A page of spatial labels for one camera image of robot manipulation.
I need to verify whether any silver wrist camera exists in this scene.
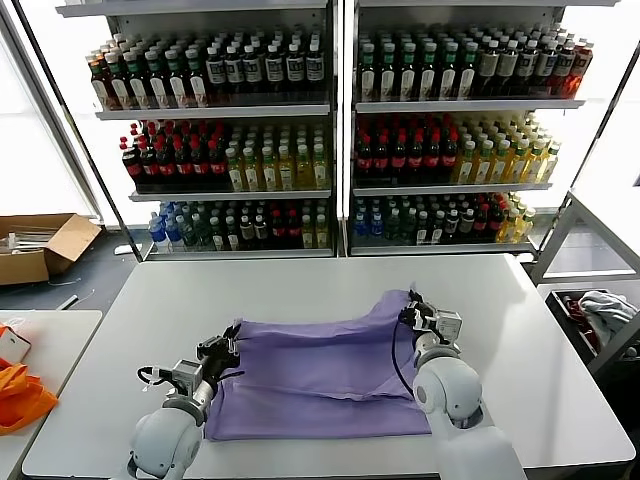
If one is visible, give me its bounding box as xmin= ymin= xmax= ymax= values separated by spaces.
xmin=432 ymin=309 xmax=463 ymax=345
xmin=168 ymin=358 xmax=205 ymax=390

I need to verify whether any small red cap cola bottle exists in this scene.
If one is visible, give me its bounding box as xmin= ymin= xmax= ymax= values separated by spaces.
xmin=487 ymin=203 xmax=504 ymax=244
xmin=270 ymin=209 xmax=288 ymax=250
xmin=285 ymin=209 xmax=302 ymax=250
xmin=473 ymin=203 xmax=490 ymax=244

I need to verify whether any grey metal beverage shelf rack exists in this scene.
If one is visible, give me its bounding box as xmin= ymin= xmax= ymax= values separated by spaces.
xmin=344 ymin=0 xmax=587 ymax=259
xmin=55 ymin=0 xmax=346 ymax=261

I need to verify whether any green cap dark tea bottle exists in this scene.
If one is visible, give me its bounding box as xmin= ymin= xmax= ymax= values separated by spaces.
xmin=166 ymin=49 xmax=189 ymax=109
xmin=147 ymin=50 xmax=169 ymax=110
xmin=438 ymin=42 xmax=460 ymax=101
xmin=418 ymin=42 xmax=440 ymax=102
xmin=398 ymin=43 xmax=419 ymax=102
xmin=378 ymin=43 xmax=399 ymax=103
xmin=109 ymin=52 xmax=131 ymax=111
xmin=185 ymin=48 xmax=208 ymax=109
xmin=128 ymin=51 xmax=150 ymax=110
xmin=358 ymin=43 xmax=379 ymax=103
xmin=458 ymin=42 xmax=479 ymax=101

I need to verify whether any red drink bottle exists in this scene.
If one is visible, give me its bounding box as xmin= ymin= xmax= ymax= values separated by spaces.
xmin=571 ymin=43 xmax=595 ymax=99

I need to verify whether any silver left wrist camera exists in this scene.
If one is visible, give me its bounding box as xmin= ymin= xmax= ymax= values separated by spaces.
xmin=168 ymin=358 xmax=205 ymax=390

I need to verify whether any black plastic bin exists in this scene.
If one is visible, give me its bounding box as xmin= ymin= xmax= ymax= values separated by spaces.
xmin=544 ymin=288 xmax=640 ymax=362

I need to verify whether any grey-white crumpled garment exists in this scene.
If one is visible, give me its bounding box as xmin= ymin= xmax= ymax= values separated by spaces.
xmin=577 ymin=290 xmax=640 ymax=346

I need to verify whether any white cap dark drink bottle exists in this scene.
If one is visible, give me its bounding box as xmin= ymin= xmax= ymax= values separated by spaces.
xmin=224 ymin=45 xmax=245 ymax=99
xmin=206 ymin=46 xmax=227 ymax=99
xmin=304 ymin=43 xmax=326 ymax=96
xmin=264 ymin=44 xmax=286 ymax=97
xmin=243 ymin=45 xmax=264 ymax=98
xmin=284 ymin=44 xmax=306 ymax=97

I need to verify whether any brown cardboard box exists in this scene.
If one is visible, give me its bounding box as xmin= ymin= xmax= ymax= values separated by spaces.
xmin=0 ymin=213 xmax=104 ymax=286

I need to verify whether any blue label dark bottle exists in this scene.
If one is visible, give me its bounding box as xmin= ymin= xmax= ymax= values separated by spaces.
xmin=554 ymin=42 xmax=575 ymax=98
xmin=518 ymin=40 xmax=540 ymax=98
xmin=537 ymin=41 xmax=558 ymax=98

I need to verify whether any beige label dark bottle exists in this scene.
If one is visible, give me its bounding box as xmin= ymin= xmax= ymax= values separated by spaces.
xmin=499 ymin=40 xmax=521 ymax=98
xmin=479 ymin=40 xmax=503 ymax=99

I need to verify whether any yellow juice bottle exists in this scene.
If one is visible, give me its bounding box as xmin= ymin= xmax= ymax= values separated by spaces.
xmin=473 ymin=141 xmax=495 ymax=185
xmin=452 ymin=141 xmax=478 ymax=185
xmin=226 ymin=148 xmax=247 ymax=193
xmin=261 ymin=147 xmax=280 ymax=192
xmin=312 ymin=144 xmax=332 ymax=191
xmin=491 ymin=140 xmax=512 ymax=185
xmin=524 ymin=141 xmax=546 ymax=184
xmin=540 ymin=142 xmax=561 ymax=184
xmin=508 ymin=139 xmax=530 ymax=185
xmin=294 ymin=145 xmax=315 ymax=191
xmin=277 ymin=146 xmax=297 ymax=192
xmin=243 ymin=147 xmax=264 ymax=193

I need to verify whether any white card box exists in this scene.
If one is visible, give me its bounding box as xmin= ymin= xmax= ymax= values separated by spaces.
xmin=0 ymin=333 xmax=34 ymax=362

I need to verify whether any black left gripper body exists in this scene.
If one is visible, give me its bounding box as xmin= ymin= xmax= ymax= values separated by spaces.
xmin=199 ymin=344 xmax=242 ymax=382

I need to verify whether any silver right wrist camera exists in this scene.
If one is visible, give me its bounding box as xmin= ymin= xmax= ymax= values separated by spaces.
xmin=432 ymin=309 xmax=463 ymax=345

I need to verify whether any orange fabric bag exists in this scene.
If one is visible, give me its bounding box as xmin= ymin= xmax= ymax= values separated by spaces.
xmin=0 ymin=322 xmax=60 ymax=436

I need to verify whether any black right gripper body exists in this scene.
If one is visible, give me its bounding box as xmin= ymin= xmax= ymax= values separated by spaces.
xmin=399 ymin=302 xmax=437 ymax=334

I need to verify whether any clear plastic packing material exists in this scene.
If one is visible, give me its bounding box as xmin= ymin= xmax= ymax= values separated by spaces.
xmin=0 ymin=227 xmax=56 ymax=257

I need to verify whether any grey metal frame table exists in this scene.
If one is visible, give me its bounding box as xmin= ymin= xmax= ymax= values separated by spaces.
xmin=528 ymin=189 xmax=640 ymax=381

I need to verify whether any red crumpled garment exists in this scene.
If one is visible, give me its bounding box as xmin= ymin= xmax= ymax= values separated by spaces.
xmin=562 ymin=295 xmax=601 ymax=354

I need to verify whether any lilac t-shirt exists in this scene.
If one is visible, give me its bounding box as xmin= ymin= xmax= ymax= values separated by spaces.
xmin=204 ymin=284 xmax=436 ymax=442

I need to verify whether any dark metal frame pole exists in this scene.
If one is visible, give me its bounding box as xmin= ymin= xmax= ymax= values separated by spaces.
xmin=12 ymin=0 xmax=145 ymax=262

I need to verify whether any red tea bottle white label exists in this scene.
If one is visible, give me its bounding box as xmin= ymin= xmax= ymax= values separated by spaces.
xmin=90 ymin=55 xmax=112 ymax=112

